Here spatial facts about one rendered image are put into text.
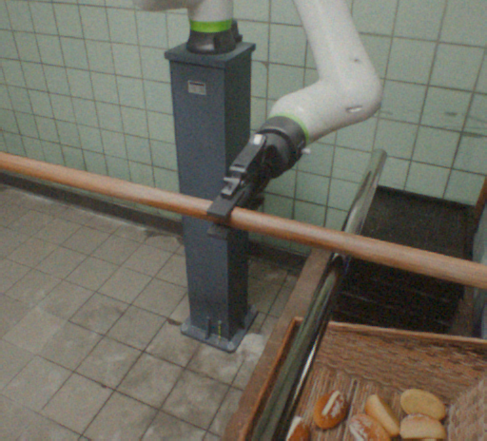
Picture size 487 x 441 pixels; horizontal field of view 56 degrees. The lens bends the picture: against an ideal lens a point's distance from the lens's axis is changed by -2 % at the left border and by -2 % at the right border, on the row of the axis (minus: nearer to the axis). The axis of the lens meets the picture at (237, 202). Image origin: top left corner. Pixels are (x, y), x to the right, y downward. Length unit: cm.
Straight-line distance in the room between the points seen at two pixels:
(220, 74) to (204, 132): 20
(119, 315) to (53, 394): 44
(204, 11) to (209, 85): 20
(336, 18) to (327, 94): 14
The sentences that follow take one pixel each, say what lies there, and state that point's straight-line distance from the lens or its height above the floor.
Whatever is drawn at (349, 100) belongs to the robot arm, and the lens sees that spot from 85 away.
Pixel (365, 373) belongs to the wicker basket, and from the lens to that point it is 122.
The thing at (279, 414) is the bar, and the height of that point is 117.
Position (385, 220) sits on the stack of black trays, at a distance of 122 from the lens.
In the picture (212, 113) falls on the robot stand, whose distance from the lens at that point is 140.
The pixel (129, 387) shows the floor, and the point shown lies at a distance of 195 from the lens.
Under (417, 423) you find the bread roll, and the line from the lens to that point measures 114.
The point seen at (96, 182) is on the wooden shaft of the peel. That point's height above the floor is 121.
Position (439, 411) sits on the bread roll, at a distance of 119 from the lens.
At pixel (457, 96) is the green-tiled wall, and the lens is 182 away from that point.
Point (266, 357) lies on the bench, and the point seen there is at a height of 58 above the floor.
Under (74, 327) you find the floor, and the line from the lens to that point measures 221.
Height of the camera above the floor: 159
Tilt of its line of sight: 34 degrees down
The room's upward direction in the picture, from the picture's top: straight up
